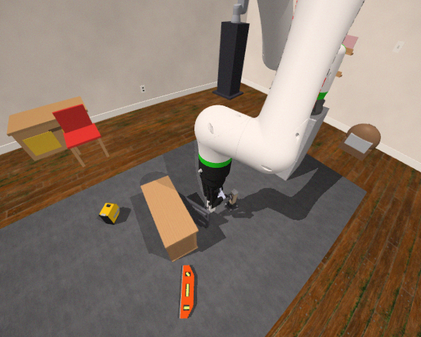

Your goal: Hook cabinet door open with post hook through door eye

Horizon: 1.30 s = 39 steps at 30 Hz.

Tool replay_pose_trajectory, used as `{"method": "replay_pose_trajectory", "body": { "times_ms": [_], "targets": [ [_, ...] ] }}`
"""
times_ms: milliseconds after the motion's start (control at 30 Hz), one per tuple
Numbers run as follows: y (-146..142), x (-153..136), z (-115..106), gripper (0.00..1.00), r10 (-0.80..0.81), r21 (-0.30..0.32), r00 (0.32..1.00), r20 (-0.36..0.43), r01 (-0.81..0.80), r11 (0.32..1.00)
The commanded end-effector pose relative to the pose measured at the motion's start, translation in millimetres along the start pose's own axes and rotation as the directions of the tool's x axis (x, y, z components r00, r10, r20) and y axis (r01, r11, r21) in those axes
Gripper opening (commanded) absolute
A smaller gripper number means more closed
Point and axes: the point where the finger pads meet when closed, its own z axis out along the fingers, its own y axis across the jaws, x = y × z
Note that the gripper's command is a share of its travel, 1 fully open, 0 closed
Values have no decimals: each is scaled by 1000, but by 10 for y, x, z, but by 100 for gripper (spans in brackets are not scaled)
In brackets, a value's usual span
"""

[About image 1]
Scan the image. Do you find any tan wooden cabinet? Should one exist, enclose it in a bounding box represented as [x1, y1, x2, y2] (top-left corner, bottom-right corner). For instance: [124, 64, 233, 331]
[141, 176, 211, 262]

